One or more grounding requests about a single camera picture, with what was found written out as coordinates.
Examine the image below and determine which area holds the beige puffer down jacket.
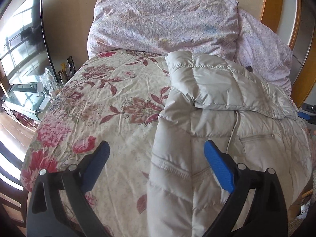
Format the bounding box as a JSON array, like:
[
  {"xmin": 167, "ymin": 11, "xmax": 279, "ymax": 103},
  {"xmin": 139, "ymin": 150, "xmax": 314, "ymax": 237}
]
[{"xmin": 147, "ymin": 51, "xmax": 312, "ymax": 236}]

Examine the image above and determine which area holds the lilac floral pillow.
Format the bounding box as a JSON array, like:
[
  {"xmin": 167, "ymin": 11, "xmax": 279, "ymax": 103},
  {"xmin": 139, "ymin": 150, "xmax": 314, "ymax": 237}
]
[
  {"xmin": 233, "ymin": 9, "xmax": 293, "ymax": 95},
  {"xmin": 87, "ymin": 0, "xmax": 239, "ymax": 60}
]

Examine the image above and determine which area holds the clutter of bottles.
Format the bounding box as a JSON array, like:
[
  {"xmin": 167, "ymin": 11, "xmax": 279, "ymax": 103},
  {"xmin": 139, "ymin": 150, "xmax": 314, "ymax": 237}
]
[{"xmin": 40, "ymin": 56, "xmax": 76, "ymax": 100}]

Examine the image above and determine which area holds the glass tv stand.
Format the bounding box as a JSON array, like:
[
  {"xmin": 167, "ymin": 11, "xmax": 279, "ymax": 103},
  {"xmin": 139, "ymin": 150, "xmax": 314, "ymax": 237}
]
[{"xmin": 1, "ymin": 84, "xmax": 51, "ymax": 122}]

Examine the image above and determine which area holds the black flat screen television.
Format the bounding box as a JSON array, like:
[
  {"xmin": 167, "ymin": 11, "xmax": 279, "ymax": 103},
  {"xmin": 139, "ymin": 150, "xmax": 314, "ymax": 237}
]
[{"xmin": 1, "ymin": 0, "xmax": 57, "ymax": 85}]

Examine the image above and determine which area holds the orange wooden door frame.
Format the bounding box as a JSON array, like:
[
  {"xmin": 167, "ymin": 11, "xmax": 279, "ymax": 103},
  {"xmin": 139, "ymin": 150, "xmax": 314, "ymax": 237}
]
[{"xmin": 260, "ymin": 0, "xmax": 315, "ymax": 108}]

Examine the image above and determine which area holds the left lilac floral pillow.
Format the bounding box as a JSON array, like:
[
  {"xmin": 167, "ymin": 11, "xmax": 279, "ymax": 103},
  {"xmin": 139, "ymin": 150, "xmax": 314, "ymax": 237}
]
[{"xmin": 87, "ymin": 0, "xmax": 239, "ymax": 60}]

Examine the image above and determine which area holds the floral bedspread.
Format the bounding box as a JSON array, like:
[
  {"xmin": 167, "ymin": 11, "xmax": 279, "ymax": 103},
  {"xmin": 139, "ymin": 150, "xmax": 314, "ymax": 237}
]
[{"xmin": 20, "ymin": 50, "xmax": 171, "ymax": 236}]

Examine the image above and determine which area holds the right lilac floral pillow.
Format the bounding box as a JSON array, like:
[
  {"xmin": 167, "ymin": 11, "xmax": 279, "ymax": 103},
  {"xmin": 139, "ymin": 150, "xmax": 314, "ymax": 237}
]
[{"xmin": 233, "ymin": 9, "xmax": 293, "ymax": 95}]

